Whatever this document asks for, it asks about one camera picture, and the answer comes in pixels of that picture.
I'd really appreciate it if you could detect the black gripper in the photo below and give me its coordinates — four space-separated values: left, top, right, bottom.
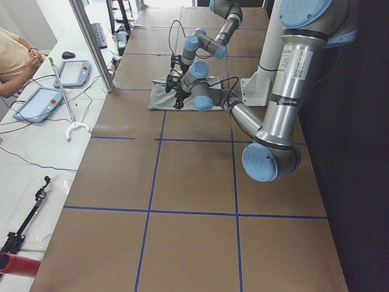
179 61 191 74
173 86 190 110

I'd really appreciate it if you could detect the blue white striped polo shirt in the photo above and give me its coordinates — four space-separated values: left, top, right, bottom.
147 76 222 111

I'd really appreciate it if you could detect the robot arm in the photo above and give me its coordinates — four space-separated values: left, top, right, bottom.
177 0 243 75
166 1 359 182

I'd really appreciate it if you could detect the black keyboard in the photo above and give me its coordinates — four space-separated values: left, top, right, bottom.
90 23 108 49

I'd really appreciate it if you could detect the white reacher grabber stick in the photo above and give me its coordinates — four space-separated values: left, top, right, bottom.
49 57 91 142

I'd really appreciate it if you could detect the blue teach pendant far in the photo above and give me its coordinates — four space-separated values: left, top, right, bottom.
57 60 91 88

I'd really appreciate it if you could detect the blue teach pendant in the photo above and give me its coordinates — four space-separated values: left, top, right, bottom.
13 87 63 123
57 60 91 88

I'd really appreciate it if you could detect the black computer mouse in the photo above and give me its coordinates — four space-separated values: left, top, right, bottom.
61 51 75 60

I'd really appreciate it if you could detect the blue teach pendant near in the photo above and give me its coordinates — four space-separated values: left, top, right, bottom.
13 87 63 123

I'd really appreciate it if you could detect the person in beige shirt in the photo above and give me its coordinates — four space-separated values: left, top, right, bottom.
1 28 46 98

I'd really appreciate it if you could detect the black tripod stick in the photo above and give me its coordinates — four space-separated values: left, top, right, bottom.
1 176 51 254

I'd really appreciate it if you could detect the red cylinder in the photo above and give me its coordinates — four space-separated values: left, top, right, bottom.
1 252 41 277

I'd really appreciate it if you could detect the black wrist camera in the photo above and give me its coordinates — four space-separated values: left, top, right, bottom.
165 74 181 93
170 54 182 69

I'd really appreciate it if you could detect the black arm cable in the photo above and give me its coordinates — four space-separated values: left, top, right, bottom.
168 19 187 57
206 75 241 101

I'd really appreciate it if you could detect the white pedestal column base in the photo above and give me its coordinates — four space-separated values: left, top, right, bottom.
241 0 283 106

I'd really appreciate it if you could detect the aluminium frame post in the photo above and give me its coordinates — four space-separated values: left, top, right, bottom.
69 0 114 92

